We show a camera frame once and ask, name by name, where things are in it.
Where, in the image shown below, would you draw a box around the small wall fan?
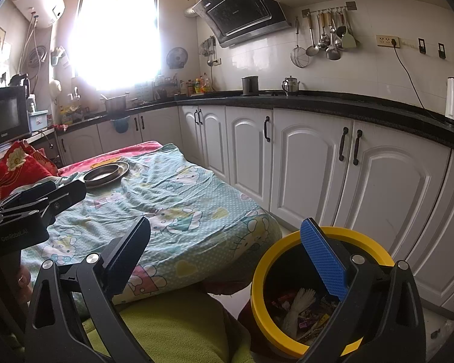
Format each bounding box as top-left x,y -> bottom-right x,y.
166,46 -> 189,69

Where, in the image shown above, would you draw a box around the kitchen window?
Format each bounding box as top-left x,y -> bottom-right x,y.
70,0 -> 161,84

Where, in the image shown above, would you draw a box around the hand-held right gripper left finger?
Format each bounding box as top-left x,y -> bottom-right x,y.
23,216 -> 152,363

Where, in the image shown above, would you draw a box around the small hanging cooking tools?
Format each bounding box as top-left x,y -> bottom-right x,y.
200,36 -> 218,67

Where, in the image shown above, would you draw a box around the red floral blanket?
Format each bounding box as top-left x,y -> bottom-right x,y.
0,140 -> 59,201

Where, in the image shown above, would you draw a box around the black metal canister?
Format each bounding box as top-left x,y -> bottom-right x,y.
242,76 -> 260,95

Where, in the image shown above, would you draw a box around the black microwave oven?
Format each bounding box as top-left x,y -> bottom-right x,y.
0,85 -> 31,150

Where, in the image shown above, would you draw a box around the yellow-green cloth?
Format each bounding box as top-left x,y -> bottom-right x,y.
83,285 -> 254,363

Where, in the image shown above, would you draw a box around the row of hanging kitchen utensils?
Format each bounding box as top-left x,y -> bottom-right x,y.
291,9 -> 360,69

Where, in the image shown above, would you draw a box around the yellow-rimmed black trash bin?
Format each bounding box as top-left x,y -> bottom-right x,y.
251,227 -> 396,360

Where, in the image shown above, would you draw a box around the countertop dish rack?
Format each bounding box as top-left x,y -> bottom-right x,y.
153,75 -> 182,99

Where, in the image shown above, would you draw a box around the white lower kitchen cabinets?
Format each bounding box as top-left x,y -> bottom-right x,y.
57,104 -> 454,311

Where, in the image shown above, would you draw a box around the group of condiment bottles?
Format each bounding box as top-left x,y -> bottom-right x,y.
187,76 -> 214,95

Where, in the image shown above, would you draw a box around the steel cooking pot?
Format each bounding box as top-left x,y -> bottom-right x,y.
100,94 -> 127,113

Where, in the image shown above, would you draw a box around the pink blanket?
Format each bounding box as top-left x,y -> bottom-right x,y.
57,141 -> 163,176

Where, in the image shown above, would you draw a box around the round metal plate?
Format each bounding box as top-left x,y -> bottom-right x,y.
83,161 -> 131,190

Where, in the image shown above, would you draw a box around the pale plastic storage box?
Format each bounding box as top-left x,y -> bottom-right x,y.
27,110 -> 48,133

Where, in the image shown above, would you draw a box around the black power cable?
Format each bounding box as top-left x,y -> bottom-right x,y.
391,41 -> 426,110

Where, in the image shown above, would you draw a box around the dark red cloth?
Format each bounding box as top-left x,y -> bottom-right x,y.
236,297 -> 256,328

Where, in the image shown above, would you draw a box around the clear plastic bag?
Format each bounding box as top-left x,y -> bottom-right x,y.
427,321 -> 454,348

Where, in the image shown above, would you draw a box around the light blue cartoon blanket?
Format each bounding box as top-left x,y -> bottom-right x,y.
21,144 -> 284,305

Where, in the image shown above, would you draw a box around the black kitchen countertop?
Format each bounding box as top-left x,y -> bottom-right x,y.
55,90 -> 454,140

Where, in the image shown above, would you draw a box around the blue hanging basket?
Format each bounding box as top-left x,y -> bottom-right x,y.
111,116 -> 130,134

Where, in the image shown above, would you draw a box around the white wall holder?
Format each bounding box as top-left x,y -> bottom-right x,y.
51,47 -> 69,67

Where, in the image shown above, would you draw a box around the person's left hand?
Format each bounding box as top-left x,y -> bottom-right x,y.
18,265 -> 33,292

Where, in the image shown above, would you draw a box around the black range hood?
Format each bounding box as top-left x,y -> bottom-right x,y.
191,0 -> 293,48

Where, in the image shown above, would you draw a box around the wall utensil rail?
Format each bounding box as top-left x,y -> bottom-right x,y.
302,2 -> 358,18

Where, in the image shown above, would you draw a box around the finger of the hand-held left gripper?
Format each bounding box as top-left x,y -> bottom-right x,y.
0,180 -> 57,214
8,179 -> 87,224

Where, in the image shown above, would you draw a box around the steel teapot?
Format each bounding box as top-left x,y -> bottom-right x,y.
282,76 -> 301,96

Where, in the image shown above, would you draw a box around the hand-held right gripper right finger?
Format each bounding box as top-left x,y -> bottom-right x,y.
300,217 -> 428,363

